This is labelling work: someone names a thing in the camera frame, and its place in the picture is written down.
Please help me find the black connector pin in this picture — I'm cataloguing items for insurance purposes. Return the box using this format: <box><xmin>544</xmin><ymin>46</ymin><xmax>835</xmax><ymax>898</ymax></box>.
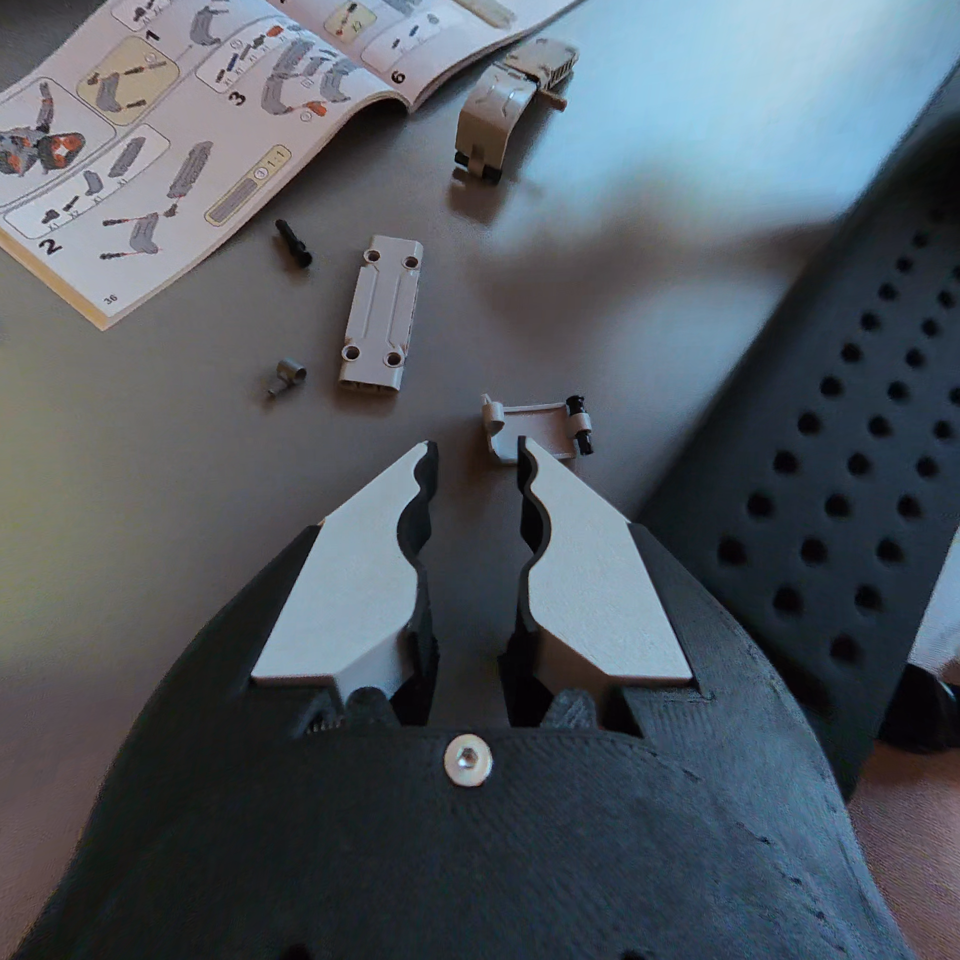
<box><xmin>274</xmin><ymin>219</ymin><xmax>315</xmax><ymax>270</ymax></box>

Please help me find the small grey panel with pins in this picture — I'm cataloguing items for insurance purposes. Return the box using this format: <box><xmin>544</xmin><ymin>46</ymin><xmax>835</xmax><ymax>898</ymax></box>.
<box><xmin>480</xmin><ymin>393</ymin><xmax>596</xmax><ymax>467</ymax></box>

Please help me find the open building instruction booklet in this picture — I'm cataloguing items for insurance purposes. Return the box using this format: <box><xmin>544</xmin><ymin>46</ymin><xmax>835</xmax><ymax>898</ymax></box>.
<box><xmin>0</xmin><ymin>0</ymin><xmax>586</xmax><ymax>333</ymax></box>

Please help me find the grey desk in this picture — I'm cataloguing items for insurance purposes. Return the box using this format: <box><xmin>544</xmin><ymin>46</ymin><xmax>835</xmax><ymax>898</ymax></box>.
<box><xmin>0</xmin><ymin>0</ymin><xmax>960</xmax><ymax>960</ymax></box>

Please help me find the black perforated panel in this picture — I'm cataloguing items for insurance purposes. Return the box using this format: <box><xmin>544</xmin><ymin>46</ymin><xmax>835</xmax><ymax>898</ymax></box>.
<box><xmin>637</xmin><ymin>75</ymin><xmax>960</xmax><ymax>800</ymax></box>

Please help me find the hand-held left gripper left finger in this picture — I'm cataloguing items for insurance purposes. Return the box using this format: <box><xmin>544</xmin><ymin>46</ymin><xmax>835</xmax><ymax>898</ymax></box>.
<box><xmin>251</xmin><ymin>441</ymin><xmax>442</xmax><ymax>725</ymax></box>

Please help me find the curved grey brick assembly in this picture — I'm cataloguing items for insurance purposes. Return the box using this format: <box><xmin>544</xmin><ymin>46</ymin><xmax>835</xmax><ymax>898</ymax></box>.
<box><xmin>452</xmin><ymin>37</ymin><xmax>580</xmax><ymax>186</ymax></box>

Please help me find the flat grey brick panel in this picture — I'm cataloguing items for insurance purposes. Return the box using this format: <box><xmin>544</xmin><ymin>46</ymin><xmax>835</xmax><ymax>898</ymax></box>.
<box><xmin>335</xmin><ymin>234</ymin><xmax>426</xmax><ymax>393</ymax></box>

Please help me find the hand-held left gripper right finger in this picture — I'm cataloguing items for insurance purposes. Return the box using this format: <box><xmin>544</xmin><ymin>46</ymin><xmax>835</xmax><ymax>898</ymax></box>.
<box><xmin>497</xmin><ymin>437</ymin><xmax>696</xmax><ymax>727</ymax></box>

